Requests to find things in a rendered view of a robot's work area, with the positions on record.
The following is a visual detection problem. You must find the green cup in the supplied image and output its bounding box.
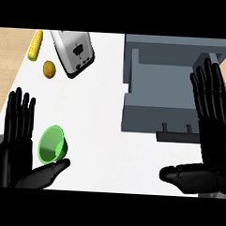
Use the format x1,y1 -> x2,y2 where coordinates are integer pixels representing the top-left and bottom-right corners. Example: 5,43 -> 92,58
37,123 -> 70,166

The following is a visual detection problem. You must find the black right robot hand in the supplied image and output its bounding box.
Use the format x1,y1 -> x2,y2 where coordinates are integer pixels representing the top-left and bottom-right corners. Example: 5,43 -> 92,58
158,54 -> 226,198

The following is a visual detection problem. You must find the grey cabinet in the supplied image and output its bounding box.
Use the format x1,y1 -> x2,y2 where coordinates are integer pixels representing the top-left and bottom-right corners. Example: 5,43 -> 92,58
122,34 -> 226,91

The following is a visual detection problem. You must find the yellow corn cob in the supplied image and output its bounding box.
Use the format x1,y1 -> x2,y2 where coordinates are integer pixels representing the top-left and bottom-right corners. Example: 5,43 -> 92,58
26,29 -> 44,62

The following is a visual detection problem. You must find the silver toaster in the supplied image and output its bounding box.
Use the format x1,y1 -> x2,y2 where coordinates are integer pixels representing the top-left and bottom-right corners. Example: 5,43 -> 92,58
46,30 -> 98,81

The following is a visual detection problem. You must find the grey open drawer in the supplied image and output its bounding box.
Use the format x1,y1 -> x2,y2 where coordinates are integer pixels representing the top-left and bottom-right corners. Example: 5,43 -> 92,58
121,47 -> 226,138

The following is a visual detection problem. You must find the dark drawer handle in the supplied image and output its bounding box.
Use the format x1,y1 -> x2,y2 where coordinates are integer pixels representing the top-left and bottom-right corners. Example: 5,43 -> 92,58
156,122 -> 203,144

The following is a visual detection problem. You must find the grey drawer front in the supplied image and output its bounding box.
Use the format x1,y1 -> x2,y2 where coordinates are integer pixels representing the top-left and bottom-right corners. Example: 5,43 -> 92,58
121,92 -> 226,138

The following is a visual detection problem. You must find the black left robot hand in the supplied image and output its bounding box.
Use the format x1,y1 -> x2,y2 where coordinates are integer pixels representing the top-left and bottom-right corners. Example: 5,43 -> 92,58
0,85 -> 76,191

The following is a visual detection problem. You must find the brown potato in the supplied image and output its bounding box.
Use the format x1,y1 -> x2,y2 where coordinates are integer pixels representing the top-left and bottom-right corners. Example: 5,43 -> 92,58
41,60 -> 57,80

